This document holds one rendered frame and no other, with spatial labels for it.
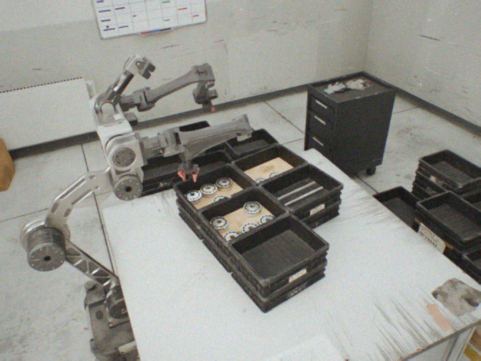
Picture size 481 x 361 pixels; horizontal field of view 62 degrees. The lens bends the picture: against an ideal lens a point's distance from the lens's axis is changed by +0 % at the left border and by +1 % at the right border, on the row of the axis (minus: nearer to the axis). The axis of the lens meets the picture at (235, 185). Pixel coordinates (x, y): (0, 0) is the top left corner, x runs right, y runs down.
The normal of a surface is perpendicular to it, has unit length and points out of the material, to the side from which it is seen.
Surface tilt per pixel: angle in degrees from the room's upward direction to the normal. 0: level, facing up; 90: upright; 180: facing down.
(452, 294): 1
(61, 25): 90
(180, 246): 0
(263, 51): 90
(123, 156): 90
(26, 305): 0
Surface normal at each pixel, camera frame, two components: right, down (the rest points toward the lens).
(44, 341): -0.04, -0.80
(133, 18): 0.40, 0.52
